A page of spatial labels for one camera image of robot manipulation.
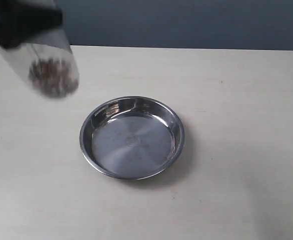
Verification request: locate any clear plastic shaker bottle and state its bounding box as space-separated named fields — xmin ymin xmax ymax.
xmin=0 ymin=27 xmax=80 ymax=99

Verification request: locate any round stainless steel plate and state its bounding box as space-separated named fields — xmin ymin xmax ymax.
xmin=79 ymin=96 xmax=185 ymax=181

